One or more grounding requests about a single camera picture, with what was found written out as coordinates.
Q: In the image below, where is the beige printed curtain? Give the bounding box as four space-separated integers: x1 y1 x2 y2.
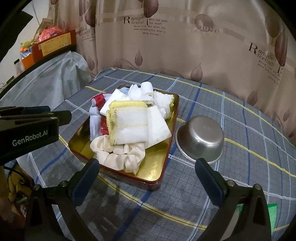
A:
48 1 295 143

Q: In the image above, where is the cream satin cloth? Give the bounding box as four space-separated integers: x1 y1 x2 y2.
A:
90 135 145 174

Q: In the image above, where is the light blue fluffy towel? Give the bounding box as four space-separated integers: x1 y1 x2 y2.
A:
119 87 130 95

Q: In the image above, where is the red white satin cloth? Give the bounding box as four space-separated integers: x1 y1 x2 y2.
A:
89 93 111 141

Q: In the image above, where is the white fluffy yellow-lined mitt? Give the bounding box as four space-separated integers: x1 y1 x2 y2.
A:
154 90 174 120

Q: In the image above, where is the red yellow cardboard box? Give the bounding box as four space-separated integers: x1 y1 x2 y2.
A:
32 30 76 63

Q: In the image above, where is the patterned white handkerchief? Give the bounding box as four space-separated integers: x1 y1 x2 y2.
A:
100 89 132 116

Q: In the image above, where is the stainless steel bowl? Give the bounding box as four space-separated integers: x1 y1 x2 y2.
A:
175 115 224 164

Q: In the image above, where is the red plastic bag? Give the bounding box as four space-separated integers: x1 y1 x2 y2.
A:
38 26 65 42

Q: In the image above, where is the white foam block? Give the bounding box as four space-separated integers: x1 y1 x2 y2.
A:
144 105 171 149

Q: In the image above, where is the white yellow-edged towel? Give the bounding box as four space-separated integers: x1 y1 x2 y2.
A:
106 100 149 146

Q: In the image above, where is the white hotel towel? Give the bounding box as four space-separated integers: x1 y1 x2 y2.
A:
127 81 155 107

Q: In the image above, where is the gold red tin tray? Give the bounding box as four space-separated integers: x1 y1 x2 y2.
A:
69 87 179 190

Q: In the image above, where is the green white tissue box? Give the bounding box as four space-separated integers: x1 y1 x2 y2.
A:
221 203 278 240

